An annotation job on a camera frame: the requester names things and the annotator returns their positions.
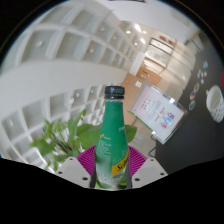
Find small round blue-green badge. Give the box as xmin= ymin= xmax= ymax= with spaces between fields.
xmin=188 ymin=99 xmax=197 ymax=112

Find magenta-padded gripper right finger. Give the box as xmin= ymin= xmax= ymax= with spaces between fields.
xmin=126 ymin=145 xmax=169 ymax=190

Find green leafy potted plant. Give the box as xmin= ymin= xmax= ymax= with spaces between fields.
xmin=29 ymin=109 xmax=139 ymax=172

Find clear acrylic sign stand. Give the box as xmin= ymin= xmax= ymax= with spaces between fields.
xmin=128 ymin=82 xmax=190 ymax=145

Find round recessed ceiling lights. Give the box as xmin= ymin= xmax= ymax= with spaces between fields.
xmin=35 ymin=22 xmax=148 ymax=48

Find green plastic drink bottle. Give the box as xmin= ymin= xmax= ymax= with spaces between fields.
xmin=94 ymin=85 xmax=131 ymax=191

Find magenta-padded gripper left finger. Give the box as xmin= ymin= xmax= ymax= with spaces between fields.
xmin=54 ymin=145 xmax=101 ymax=190

